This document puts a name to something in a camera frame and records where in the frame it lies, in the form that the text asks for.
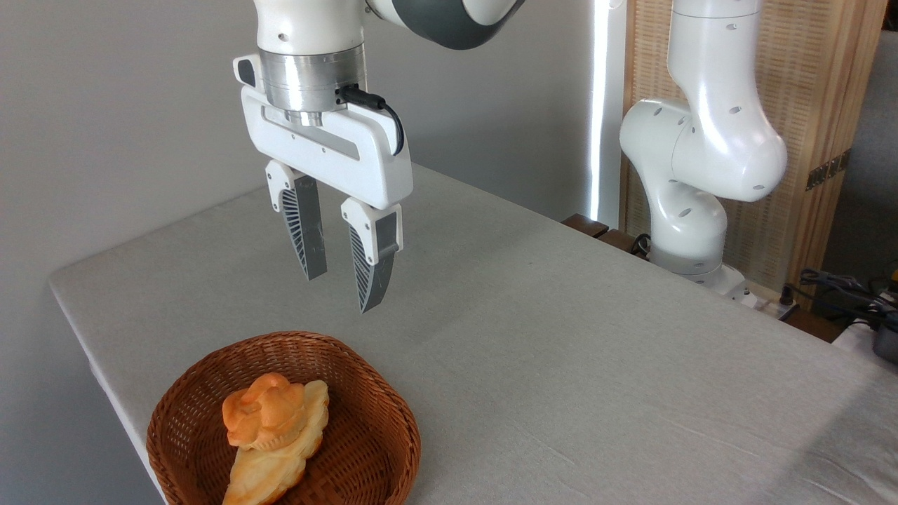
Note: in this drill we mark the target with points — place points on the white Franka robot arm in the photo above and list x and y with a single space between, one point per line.
708 140

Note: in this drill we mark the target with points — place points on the dark wooden block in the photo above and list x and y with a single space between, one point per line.
621 242
586 224

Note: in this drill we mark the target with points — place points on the long braided bread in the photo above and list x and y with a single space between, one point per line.
270 470

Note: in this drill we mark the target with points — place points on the orange muffin-shaped bread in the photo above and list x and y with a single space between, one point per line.
263 414

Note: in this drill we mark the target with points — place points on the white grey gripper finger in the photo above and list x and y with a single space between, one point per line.
303 224
370 259

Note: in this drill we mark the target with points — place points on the white power strip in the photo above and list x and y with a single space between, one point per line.
772 305

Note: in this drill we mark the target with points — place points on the brown wicker basket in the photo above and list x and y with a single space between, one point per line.
365 435

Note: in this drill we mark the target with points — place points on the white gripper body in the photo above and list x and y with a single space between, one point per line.
365 165

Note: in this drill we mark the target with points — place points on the wooden slatted screen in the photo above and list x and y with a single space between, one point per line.
814 84

